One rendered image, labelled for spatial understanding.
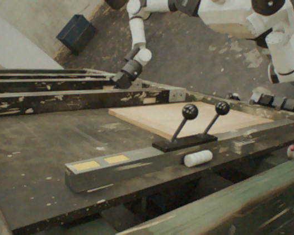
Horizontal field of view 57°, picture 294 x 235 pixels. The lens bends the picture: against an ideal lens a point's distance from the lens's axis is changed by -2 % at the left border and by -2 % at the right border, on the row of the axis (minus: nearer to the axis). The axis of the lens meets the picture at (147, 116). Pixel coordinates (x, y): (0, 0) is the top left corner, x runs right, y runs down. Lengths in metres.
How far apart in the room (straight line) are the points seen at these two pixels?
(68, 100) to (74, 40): 4.27
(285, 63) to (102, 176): 0.69
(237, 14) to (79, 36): 4.48
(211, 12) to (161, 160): 0.75
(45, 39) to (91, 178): 5.88
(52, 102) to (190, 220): 0.86
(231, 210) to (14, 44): 4.59
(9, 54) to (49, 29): 1.71
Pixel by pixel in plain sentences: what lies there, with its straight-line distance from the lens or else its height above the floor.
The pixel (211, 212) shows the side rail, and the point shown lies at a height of 1.58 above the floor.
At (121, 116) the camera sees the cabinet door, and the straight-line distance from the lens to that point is 1.07.
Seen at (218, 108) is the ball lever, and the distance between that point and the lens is 0.70.
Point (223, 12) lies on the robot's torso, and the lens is 1.19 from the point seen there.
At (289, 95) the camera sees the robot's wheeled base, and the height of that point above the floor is 0.17.
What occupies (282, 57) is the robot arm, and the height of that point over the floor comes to 1.26.
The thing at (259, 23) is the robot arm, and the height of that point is 1.41.
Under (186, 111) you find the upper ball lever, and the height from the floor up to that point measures 1.53.
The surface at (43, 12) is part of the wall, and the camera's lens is 6.31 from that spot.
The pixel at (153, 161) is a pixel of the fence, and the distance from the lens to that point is 0.63.
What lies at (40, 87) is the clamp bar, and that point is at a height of 1.44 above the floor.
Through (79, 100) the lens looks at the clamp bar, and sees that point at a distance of 1.19.
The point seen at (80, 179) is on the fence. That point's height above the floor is 1.64.
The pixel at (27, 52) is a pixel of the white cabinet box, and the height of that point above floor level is 0.80.
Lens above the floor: 1.95
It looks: 39 degrees down
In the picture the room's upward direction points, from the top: 47 degrees counter-clockwise
